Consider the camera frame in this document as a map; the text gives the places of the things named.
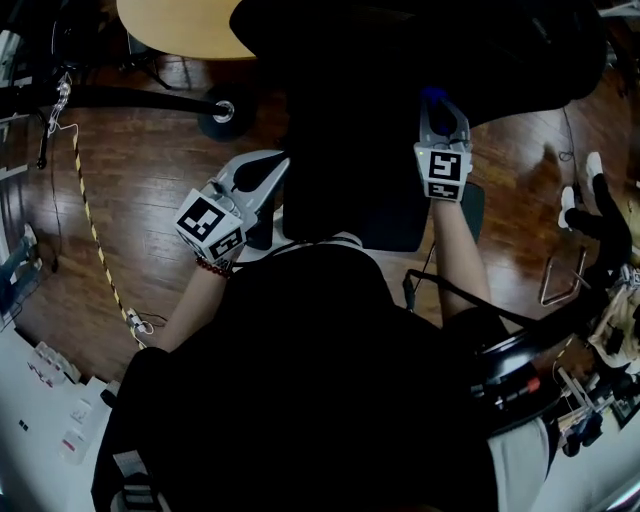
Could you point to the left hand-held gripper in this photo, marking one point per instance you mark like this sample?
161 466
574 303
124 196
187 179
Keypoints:
207 220

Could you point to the clear plastic box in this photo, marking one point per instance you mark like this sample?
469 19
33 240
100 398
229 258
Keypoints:
52 362

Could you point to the person's white trousers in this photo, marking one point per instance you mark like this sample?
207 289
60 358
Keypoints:
517 465

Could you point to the round light wooden table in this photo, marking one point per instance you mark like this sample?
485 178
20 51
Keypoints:
185 25

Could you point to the person's left forearm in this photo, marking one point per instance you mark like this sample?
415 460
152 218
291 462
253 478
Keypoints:
195 305

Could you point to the black office chair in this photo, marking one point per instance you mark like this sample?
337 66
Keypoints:
360 100

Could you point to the copper metal chair frame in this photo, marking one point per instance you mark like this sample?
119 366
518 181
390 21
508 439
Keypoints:
562 295

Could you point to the black horizontal pole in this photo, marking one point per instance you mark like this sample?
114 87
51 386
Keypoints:
130 97

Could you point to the person's black shirt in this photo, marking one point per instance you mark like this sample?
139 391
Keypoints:
300 390

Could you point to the beige bag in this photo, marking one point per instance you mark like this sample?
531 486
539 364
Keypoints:
617 325

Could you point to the black round stand base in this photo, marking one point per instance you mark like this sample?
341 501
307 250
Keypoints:
225 117

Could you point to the person's right forearm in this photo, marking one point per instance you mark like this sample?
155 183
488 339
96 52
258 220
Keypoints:
462 260

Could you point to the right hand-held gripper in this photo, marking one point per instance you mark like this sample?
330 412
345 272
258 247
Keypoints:
444 167

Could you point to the black round stool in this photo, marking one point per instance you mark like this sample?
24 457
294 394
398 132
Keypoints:
515 370

